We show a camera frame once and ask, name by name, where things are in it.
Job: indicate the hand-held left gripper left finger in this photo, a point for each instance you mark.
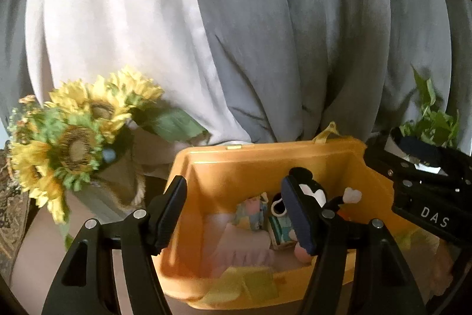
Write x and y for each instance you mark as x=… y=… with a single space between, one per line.
x=171 y=215

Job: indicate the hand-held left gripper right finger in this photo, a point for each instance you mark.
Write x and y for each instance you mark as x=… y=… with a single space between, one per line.
x=298 y=215

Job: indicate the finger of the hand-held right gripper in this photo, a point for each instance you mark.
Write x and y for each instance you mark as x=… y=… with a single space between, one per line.
x=420 y=150
x=383 y=162

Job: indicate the mouse plush toy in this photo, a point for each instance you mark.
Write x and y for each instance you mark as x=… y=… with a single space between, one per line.
x=313 y=191

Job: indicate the pastel scrunchie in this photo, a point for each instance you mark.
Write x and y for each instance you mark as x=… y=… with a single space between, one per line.
x=250 y=213

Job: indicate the purple fluffy wristband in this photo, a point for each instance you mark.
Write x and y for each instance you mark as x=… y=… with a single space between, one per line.
x=243 y=250

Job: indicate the orange storage box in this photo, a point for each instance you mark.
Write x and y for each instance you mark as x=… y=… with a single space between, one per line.
x=228 y=174

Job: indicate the potted green plant white pot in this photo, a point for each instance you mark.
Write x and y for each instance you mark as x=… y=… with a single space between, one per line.
x=431 y=119

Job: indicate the sunflower bouquet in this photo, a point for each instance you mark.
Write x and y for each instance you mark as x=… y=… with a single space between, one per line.
x=81 y=138

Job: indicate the grey curtain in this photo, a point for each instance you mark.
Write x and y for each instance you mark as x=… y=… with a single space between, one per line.
x=313 y=42
x=14 y=53

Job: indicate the patterned brown cloth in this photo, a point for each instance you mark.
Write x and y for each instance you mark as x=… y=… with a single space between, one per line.
x=11 y=211

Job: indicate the small peach flower bouquet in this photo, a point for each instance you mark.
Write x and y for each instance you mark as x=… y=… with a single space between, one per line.
x=24 y=112

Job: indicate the white curtain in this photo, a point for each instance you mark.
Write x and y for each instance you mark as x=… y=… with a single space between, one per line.
x=118 y=23

